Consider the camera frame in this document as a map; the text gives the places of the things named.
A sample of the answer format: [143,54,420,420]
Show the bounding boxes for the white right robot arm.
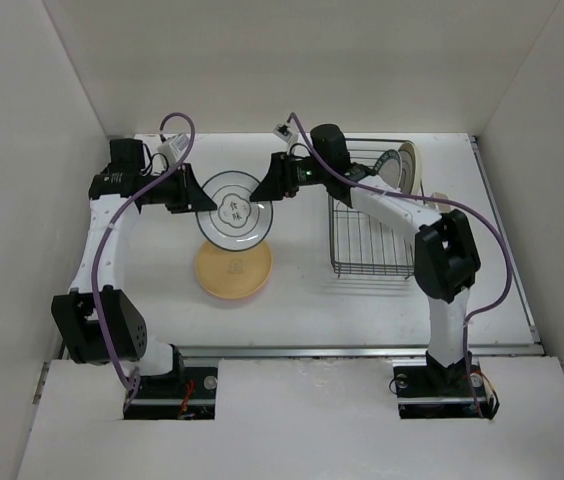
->
[250,124,481,394]

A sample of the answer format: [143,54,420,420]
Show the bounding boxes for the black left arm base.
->
[123,362,218,421]

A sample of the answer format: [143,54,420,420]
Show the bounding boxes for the cream cutlery holder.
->
[425,192,452,213]

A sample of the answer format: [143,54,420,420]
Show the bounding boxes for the wire dish rack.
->
[328,136,414,279]

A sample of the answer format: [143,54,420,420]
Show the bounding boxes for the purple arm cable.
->
[90,112,196,412]
[287,112,514,420]

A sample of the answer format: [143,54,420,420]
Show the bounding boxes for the cream plate in rack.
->
[398,141,423,195]

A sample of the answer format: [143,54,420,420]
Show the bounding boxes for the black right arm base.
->
[389,355,501,420]

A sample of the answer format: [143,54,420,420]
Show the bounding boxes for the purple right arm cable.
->
[287,112,514,420]

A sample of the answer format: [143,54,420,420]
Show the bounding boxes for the yellow plastic plate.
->
[194,241,274,293]

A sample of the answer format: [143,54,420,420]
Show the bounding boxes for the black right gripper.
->
[250,151,330,201]

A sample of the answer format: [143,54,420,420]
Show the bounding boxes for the white plate teal rings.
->
[194,170,275,251]

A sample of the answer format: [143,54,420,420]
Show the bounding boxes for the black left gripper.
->
[142,162,216,214]

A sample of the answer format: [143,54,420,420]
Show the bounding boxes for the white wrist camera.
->
[157,133,190,165]
[273,123,296,144]

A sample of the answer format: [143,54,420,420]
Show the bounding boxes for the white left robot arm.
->
[51,138,217,397]

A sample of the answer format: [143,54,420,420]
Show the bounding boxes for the pink plastic plate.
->
[205,288,266,303]

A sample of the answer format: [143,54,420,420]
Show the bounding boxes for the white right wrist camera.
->
[273,123,296,144]

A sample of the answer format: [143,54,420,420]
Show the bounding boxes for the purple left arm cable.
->
[90,112,196,412]

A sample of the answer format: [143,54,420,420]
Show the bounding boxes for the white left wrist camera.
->
[157,133,190,165]

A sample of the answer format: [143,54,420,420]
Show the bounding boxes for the white plate green lettered rim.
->
[373,149,403,190]

